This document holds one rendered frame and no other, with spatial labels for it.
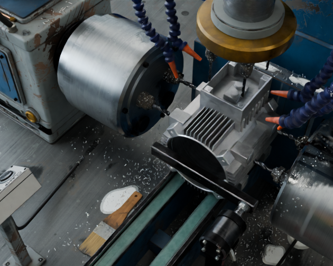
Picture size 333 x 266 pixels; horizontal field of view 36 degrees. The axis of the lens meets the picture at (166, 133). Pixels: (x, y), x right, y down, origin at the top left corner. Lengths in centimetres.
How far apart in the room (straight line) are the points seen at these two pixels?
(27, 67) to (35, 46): 7
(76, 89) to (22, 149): 33
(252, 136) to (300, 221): 21
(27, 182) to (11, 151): 42
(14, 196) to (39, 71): 35
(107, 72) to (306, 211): 50
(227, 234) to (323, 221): 17
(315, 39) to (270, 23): 26
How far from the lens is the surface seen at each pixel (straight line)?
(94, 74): 112
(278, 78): 108
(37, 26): 120
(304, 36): 115
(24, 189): 102
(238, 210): 101
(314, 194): 94
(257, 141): 106
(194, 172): 105
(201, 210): 113
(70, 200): 130
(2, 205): 100
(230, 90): 107
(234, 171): 102
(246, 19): 90
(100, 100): 112
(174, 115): 108
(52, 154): 139
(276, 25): 91
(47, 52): 123
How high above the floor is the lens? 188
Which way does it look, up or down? 50 degrees down
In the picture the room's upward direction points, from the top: straight up
